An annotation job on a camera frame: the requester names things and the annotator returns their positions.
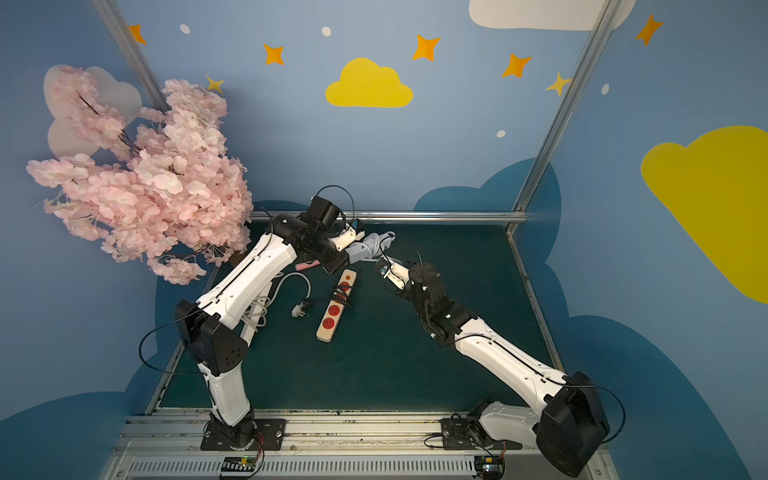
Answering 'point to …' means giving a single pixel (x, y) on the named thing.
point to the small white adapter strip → (371, 245)
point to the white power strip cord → (298, 310)
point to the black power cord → (341, 293)
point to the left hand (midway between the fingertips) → (343, 255)
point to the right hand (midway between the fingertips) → (416, 255)
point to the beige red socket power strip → (336, 306)
